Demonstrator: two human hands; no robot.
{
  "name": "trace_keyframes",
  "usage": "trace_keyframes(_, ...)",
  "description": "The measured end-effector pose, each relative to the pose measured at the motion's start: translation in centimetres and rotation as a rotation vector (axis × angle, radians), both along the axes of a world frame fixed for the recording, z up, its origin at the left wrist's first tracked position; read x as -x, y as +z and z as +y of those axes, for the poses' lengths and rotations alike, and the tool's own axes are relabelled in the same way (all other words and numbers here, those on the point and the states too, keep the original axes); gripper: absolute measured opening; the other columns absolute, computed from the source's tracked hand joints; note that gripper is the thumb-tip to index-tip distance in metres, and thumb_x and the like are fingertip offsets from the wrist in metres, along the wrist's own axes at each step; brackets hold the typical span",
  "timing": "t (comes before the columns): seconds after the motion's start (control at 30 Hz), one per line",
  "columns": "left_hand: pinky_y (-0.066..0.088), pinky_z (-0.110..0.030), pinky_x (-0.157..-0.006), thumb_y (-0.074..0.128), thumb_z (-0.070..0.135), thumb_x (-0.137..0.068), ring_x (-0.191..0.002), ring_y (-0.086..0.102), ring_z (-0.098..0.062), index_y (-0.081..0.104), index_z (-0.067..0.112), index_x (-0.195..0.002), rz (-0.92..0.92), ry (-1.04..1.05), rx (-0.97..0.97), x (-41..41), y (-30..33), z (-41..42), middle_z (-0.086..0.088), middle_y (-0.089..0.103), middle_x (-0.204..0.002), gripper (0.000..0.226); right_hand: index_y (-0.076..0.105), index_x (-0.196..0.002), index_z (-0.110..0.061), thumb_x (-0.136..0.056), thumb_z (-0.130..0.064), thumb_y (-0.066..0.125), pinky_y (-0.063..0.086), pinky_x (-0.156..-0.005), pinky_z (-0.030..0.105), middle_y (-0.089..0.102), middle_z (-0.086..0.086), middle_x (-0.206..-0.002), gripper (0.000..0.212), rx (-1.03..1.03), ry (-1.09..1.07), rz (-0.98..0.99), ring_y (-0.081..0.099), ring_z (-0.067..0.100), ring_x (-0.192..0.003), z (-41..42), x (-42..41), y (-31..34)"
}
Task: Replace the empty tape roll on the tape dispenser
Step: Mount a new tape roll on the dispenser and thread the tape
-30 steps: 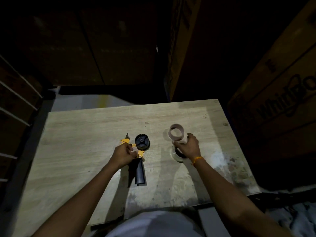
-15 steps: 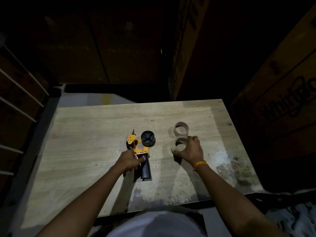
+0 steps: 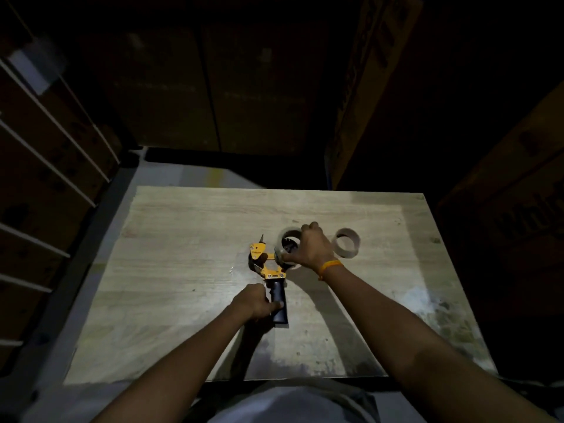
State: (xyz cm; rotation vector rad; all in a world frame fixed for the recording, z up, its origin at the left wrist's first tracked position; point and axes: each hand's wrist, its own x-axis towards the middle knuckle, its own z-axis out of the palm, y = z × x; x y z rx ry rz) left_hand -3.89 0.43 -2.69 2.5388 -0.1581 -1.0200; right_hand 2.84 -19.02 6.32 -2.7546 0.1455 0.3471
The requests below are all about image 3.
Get large white paper label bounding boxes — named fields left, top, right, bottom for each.
left=6, top=37, right=66, bottom=96

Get orange wristband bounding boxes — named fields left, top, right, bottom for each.
left=317, top=258, right=344, bottom=281

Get person's right forearm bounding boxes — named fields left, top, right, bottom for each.
left=324, top=261, right=558, bottom=423

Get person's left hand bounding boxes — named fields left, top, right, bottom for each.
left=230, top=283, right=285, bottom=323

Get clear tape roll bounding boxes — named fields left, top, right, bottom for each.
left=274, top=226, right=306, bottom=270

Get tall printed cardboard box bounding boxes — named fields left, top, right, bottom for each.
left=324, top=0, right=424, bottom=190

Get cardboard tape roll core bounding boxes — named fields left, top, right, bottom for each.
left=331, top=227, right=362, bottom=259

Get person's right hand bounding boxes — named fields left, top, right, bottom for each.
left=281, top=221, right=340, bottom=274

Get yellow black tape dispenser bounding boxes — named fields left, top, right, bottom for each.
left=247, top=234, right=300, bottom=325

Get cardboard boxes with white straps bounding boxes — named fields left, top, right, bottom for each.
left=0, top=8, right=122, bottom=371

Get dark plain cardboard box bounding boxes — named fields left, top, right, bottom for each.
left=193, top=0, right=349, bottom=156
left=26, top=0, right=220, bottom=151

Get large printed cardboard box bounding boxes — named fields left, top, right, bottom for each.
left=436, top=81, right=564, bottom=322

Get person's left forearm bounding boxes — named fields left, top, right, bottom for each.
left=90, top=305, right=254, bottom=423

